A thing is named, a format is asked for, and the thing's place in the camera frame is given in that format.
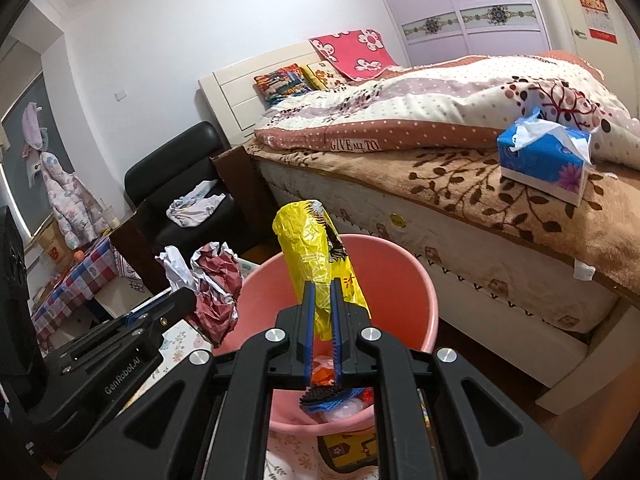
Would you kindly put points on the dotted floral quilt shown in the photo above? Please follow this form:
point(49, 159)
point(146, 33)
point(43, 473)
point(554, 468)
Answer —
point(425, 100)

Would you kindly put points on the yellow black printed packet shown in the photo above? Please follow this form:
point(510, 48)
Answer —
point(345, 450)

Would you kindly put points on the pink plastic bucket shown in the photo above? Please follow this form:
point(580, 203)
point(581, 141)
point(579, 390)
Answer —
point(395, 280)

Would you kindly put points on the cream wooden bed frame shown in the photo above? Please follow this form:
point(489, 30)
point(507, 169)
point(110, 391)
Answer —
point(235, 95)

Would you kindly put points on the white desk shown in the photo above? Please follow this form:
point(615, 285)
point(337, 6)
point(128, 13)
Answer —
point(120, 295)

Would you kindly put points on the black foam net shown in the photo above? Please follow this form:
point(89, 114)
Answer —
point(320, 395)

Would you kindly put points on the yellow floral pillow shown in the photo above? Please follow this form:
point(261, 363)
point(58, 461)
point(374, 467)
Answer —
point(325, 75)

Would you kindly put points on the checkered tablecloth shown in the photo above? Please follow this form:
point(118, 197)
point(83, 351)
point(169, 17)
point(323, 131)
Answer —
point(75, 280)

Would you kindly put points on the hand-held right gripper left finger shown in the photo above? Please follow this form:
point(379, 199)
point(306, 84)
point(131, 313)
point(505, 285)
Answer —
point(310, 330)

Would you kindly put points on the pink floral pillow cloth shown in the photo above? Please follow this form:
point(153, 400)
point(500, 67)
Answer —
point(355, 52)

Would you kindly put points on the blue tissue pack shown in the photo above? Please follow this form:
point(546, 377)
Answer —
point(540, 165)

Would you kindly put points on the dark window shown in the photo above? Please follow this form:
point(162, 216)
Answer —
point(20, 185)

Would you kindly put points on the white patterned clothes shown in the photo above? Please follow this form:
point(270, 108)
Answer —
point(195, 205)

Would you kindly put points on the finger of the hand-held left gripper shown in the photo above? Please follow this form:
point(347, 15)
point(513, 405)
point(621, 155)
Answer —
point(147, 327)
point(175, 300)

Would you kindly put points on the pale patterned puffer jacket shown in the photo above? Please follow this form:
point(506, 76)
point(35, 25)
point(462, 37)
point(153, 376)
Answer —
point(70, 205)

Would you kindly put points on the blue foam net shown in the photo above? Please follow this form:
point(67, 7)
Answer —
point(330, 406)

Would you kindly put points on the white plastic bag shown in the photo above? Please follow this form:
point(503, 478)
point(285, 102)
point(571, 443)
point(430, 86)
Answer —
point(350, 410)

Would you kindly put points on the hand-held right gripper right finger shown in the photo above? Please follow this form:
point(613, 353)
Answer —
point(336, 330)

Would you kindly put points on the pale paper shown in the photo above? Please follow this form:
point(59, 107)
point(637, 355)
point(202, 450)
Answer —
point(172, 265)

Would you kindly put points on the quilted bed mattress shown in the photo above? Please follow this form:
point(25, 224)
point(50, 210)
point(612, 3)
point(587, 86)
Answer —
point(450, 270)

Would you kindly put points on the dark red paper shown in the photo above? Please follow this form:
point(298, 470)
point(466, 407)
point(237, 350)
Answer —
point(220, 305)

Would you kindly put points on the colourful patterned pillow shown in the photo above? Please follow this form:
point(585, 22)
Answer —
point(280, 85)

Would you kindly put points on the cream door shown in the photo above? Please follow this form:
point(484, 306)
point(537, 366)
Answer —
point(560, 5)

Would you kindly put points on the floral tablecloth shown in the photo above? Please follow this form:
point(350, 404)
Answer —
point(180, 345)

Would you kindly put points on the brown leaf blanket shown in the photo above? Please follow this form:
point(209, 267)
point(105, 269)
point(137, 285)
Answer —
point(500, 210)

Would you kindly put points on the brown paper bag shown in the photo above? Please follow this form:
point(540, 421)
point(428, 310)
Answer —
point(55, 250)

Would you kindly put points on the red wall calendar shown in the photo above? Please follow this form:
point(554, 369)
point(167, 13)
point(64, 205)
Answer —
point(595, 10)

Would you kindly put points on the pale hat on hook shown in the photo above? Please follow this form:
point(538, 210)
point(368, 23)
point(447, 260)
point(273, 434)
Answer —
point(32, 125)

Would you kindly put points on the black leather armchair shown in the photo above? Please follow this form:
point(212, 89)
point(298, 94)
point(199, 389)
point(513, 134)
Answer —
point(170, 160)

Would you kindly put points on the yellow plastic bag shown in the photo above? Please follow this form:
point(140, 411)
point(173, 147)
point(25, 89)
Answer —
point(305, 240)

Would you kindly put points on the pale plastic cup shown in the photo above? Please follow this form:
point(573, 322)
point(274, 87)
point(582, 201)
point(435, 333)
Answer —
point(112, 220)

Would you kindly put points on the orange plastic bag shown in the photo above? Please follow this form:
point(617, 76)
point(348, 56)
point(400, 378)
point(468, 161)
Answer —
point(322, 375)

